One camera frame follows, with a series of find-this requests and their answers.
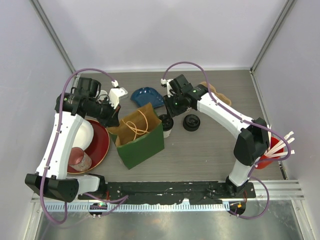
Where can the red plate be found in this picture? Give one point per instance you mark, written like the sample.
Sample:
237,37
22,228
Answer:
98,148

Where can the stack of cardboard cup carriers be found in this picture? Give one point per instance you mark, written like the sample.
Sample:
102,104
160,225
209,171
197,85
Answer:
220,96

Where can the paper wrapped straw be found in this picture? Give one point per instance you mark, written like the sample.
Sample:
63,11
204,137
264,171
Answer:
281,144
277,155

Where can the stack of black lids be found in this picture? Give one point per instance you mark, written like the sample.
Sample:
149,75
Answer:
191,122

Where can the pink patterned cup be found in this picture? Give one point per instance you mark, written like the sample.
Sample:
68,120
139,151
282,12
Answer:
79,160

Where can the white bowl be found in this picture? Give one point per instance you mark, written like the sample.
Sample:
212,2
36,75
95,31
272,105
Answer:
84,136

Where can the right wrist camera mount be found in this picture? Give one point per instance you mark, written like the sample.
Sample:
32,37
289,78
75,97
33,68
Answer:
165,83

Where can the green paper bag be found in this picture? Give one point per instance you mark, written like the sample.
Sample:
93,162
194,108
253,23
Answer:
139,136

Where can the red cup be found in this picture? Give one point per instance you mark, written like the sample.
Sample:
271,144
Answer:
268,157

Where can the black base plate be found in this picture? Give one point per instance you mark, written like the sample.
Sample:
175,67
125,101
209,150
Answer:
173,192

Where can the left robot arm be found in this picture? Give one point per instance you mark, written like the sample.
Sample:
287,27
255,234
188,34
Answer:
50,178

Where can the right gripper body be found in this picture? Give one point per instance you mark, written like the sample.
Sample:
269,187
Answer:
174,105

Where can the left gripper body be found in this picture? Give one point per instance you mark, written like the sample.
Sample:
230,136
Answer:
104,112

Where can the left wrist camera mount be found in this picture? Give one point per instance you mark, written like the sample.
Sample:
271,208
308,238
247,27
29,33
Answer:
116,94

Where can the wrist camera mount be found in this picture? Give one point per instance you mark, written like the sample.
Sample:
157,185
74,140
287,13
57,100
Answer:
165,83
116,94

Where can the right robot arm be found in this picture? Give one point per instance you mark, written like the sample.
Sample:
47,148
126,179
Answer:
251,135

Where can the blue ceramic dish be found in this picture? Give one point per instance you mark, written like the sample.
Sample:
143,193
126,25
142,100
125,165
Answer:
145,95

